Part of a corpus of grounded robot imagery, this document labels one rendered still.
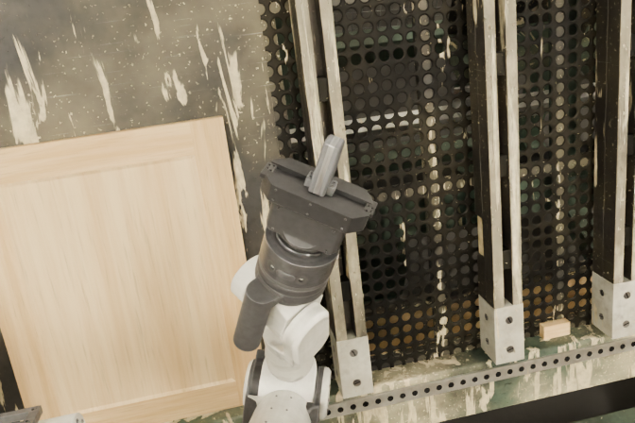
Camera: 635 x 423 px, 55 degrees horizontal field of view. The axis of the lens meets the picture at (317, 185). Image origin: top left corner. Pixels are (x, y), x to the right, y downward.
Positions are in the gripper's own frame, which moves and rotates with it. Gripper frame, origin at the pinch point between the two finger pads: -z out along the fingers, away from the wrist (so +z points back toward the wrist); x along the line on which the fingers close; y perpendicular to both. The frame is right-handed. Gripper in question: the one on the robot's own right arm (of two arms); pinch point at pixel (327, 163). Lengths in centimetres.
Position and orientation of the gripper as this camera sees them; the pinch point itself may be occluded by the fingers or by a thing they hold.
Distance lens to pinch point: 62.9
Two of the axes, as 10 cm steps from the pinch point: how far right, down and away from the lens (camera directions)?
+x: -9.2, -3.9, 1.1
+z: -2.4, 7.4, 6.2
